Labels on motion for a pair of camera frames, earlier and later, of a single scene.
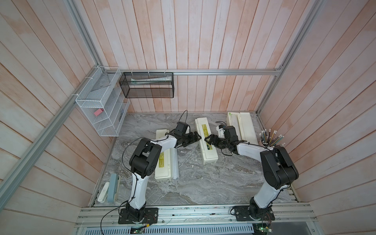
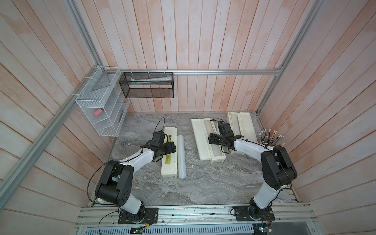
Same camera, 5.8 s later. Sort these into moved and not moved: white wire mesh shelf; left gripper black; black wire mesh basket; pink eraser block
Moved: left gripper black
Not moved: white wire mesh shelf; pink eraser block; black wire mesh basket
